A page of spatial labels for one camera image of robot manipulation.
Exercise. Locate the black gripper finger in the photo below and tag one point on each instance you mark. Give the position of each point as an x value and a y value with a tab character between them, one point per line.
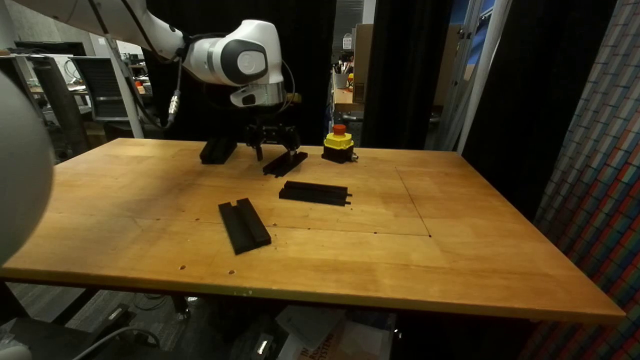
254	140
293	138

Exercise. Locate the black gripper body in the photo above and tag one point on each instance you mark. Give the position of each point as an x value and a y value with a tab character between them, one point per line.
271	121

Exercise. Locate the yellow red emergency stop button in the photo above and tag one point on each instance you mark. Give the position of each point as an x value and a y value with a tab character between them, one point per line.
339	142

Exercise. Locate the brown cardboard box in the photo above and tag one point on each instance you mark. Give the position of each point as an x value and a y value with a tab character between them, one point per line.
362	61

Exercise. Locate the narrow black curtain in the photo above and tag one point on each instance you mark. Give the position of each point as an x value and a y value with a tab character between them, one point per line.
403	72

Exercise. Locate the grey metal shelf rack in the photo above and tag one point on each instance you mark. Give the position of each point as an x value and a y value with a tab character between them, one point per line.
101	86

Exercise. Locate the papers and box under table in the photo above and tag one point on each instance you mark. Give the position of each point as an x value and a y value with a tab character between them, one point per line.
333	333

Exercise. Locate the white upright pole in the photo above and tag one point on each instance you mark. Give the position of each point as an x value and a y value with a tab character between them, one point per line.
482	67

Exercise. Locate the black curtain beside backdrop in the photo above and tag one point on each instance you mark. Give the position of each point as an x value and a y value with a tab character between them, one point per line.
533	101

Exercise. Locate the black office chair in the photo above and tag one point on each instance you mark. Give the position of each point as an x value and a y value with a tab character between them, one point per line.
60	337

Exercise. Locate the colourful patterned backdrop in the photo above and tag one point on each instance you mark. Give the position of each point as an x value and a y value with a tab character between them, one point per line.
592	201

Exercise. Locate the white slanted post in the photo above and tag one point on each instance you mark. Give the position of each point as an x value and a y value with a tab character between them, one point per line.
122	86

